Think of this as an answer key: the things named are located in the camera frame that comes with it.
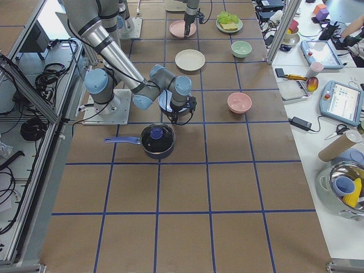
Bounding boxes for red yellow mango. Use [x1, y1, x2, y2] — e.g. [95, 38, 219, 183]
[307, 77, 319, 92]

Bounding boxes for pink bowl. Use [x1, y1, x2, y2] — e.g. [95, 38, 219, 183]
[227, 92, 253, 114]

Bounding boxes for green bowl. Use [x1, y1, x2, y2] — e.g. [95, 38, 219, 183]
[231, 40, 253, 58]

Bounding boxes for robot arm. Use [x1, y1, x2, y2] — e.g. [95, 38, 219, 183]
[64, 1, 196, 122]
[177, 0, 205, 38]

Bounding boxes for blue plate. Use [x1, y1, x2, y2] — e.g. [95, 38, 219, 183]
[158, 90, 172, 115]

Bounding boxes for orange handled tool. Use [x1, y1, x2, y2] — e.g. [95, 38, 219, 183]
[284, 74, 308, 81]

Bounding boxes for right teach pendant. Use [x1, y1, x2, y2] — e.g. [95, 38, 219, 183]
[319, 81, 363, 126]

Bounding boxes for white paper cup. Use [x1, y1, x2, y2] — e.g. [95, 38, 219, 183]
[307, 61, 324, 78]

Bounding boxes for scissors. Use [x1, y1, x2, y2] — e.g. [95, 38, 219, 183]
[324, 123, 350, 140]

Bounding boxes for black phone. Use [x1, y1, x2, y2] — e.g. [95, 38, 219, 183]
[275, 68, 286, 78]

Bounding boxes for black power adapter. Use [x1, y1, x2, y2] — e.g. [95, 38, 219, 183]
[288, 117, 312, 131]

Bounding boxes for silver kitchen scale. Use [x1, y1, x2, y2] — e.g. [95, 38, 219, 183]
[278, 80, 311, 104]

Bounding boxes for pink plate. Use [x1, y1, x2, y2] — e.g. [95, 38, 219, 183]
[169, 20, 197, 38]

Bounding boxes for teach pendant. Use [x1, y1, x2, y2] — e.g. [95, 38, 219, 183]
[300, 40, 344, 69]
[319, 81, 363, 126]

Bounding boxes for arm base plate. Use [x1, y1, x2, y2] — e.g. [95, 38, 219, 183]
[82, 89, 132, 126]
[117, 16, 142, 40]

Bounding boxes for steel mixing bowl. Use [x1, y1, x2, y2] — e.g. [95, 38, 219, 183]
[315, 162, 363, 221]

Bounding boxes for bread slice on plate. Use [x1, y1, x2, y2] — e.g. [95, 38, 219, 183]
[219, 23, 238, 31]

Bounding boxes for dark blue pot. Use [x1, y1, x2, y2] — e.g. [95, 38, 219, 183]
[104, 123, 176, 159]

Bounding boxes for green lettuce leaf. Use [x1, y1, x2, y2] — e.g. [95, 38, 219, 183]
[217, 11, 239, 24]

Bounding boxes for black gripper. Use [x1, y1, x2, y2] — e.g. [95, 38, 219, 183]
[169, 96, 197, 117]
[184, 13, 205, 39]

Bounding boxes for green plate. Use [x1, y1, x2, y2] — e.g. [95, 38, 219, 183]
[216, 19, 243, 34]

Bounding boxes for blue cup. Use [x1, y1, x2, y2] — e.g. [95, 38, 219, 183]
[332, 176, 355, 197]

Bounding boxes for yellow corn cob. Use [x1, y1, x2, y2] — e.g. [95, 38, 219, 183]
[342, 178, 362, 208]

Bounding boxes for cream plate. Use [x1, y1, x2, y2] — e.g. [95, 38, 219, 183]
[175, 49, 205, 71]

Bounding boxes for aluminium frame post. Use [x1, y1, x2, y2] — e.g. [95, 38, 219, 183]
[266, 0, 301, 65]

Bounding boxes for left teach pendant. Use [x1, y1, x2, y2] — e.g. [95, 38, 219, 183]
[300, 40, 344, 69]

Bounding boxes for white bowl with fruit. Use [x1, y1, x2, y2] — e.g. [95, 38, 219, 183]
[282, 32, 300, 46]

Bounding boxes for cardboard tube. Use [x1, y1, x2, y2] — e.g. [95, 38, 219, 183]
[318, 130, 362, 162]

